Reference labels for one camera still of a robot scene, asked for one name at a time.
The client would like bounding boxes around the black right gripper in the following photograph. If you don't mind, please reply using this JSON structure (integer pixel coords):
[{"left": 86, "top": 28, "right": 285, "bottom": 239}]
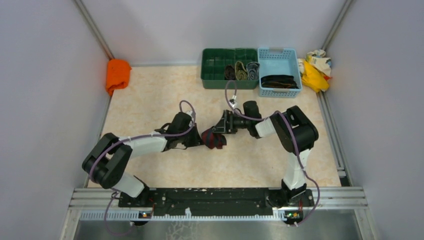
[{"left": 211, "top": 110, "right": 251, "bottom": 135}]

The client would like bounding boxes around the red navy striped tie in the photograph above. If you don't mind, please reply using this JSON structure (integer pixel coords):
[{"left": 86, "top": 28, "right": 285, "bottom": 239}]
[{"left": 201, "top": 127, "right": 227, "bottom": 150}]

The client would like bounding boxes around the green compartment organizer tray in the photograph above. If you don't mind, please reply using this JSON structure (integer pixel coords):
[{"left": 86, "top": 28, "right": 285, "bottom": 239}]
[{"left": 200, "top": 48, "right": 258, "bottom": 90}]

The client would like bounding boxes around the light blue plastic basket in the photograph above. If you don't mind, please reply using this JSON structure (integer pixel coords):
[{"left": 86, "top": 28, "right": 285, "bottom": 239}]
[{"left": 257, "top": 47, "right": 303, "bottom": 98}]

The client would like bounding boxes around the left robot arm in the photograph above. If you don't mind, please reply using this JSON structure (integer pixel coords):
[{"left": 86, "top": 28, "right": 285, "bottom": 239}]
[{"left": 81, "top": 110, "right": 203, "bottom": 207}]

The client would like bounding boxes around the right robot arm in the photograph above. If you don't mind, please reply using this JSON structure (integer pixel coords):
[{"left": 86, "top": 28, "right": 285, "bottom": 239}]
[{"left": 201, "top": 100, "right": 319, "bottom": 206}]

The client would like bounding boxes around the dark brown rolled tie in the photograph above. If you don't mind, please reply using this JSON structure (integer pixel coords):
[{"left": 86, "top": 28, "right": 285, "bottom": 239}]
[{"left": 224, "top": 64, "right": 236, "bottom": 81}]

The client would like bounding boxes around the olive rolled tie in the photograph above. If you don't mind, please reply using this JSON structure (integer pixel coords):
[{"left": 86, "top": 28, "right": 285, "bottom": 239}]
[{"left": 234, "top": 60, "right": 248, "bottom": 81}]

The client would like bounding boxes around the grey rolled tie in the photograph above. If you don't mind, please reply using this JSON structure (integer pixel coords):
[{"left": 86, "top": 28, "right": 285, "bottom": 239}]
[{"left": 246, "top": 61, "right": 260, "bottom": 81}]

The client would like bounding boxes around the black tie in basket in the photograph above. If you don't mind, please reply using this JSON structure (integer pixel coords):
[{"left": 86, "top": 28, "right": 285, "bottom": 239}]
[{"left": 260, "top": 74, "right": 299, "bottom": 89}]

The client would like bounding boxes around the orange folded cloth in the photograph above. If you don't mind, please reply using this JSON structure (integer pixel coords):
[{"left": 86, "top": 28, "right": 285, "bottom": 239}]
[{"left": 105, "top": 59, "right": 132, "bottom": 96}]

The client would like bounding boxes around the yellow crumpled cloth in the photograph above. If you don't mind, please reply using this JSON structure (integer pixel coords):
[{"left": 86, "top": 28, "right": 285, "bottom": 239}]
[{"left": 301, "top": 60, "right": 330, "bottom": 93}]

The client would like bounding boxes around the white patterned crumpled cloth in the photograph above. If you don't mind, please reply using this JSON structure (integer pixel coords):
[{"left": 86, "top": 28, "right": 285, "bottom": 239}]
[{"left": 297, "top": 49, "right": 332, "bottom": 78}]

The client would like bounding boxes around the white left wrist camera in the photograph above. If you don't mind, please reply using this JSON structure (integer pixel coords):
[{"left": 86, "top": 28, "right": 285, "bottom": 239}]
[{"left": 185, "top": 110, "right": 196, "bottom": 128}]

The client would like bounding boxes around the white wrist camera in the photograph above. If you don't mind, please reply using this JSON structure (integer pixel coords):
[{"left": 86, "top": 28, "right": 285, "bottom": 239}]
[
  {"left": 185, "top": 110, "right": 196, "bottom": 128},
  {"left": 228, "top": 95, "right": 238, "bottom": 110}
]

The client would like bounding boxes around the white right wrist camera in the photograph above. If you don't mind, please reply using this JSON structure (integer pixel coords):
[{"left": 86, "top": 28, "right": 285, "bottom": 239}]
[{"left": 228, "top": 95, "right": 238, "bottom": 110}]

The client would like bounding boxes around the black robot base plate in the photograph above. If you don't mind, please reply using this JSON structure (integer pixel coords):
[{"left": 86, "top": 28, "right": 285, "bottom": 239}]
[{"left": 118, "top": 187, "right": 315, "bottom": 217}]

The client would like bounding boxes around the white slotted cable duct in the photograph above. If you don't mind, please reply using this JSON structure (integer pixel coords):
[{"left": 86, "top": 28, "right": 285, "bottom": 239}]
[{"left": 79, "top": 210, "right": 287, "bottom": 222}]

